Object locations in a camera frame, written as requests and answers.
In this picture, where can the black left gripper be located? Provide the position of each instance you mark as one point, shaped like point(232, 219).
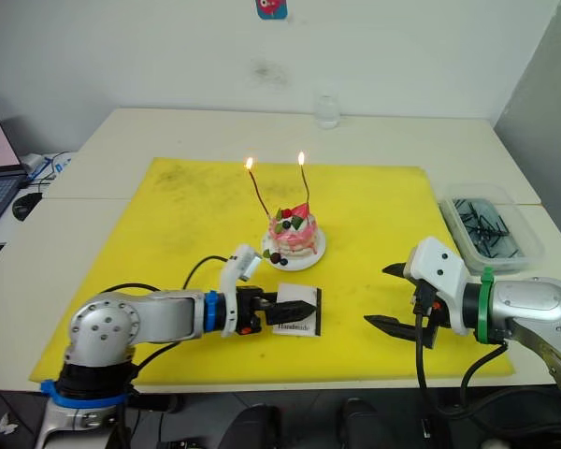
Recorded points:
point(248, 306)

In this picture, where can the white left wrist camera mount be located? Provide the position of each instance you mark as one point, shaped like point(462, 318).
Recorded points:
point(229, 276)

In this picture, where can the white matchbox with black side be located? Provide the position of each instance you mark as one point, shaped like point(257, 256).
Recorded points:
point(299, 292)

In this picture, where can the yellow foam mat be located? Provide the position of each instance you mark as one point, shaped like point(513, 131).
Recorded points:
point(168, 224)

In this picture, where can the dark berries garnish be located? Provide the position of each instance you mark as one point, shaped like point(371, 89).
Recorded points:
point(276, 257)

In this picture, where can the white round plate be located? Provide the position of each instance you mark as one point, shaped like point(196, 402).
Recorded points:
point(315, 255)

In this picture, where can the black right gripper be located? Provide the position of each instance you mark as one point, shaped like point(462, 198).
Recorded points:
point(429, 294)

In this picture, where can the dark rounded shape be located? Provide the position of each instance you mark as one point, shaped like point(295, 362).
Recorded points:
point(359, 423)
point(254, 428)

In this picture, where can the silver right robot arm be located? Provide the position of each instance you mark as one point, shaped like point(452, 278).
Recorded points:
point(528, 299)

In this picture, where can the clear plastic container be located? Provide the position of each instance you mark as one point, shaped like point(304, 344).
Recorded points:
point(458, 224)

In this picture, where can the burnt black matches heap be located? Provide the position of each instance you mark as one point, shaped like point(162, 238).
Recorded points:
point(488, 227)

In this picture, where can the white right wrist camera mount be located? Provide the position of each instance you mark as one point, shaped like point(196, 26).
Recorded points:
point(439, 266)

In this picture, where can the black computer mouse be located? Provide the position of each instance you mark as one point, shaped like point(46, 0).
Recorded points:
point(26, 206)

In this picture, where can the clear drinking glass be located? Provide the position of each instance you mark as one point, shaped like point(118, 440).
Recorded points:
point(326, 112)

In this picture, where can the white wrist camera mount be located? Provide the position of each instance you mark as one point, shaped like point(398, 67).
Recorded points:
point(229, 276)
point(439, 266)

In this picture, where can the thin dark lit candle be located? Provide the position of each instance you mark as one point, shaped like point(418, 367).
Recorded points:
point(258, 194)
point(305, 187)

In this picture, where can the pink toy cake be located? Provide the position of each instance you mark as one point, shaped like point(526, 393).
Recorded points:
point(293, 234)

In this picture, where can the white power adapter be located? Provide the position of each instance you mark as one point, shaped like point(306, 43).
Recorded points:
point(33, 163)

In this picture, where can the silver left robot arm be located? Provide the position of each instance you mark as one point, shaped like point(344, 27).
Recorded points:
point(121, 318)

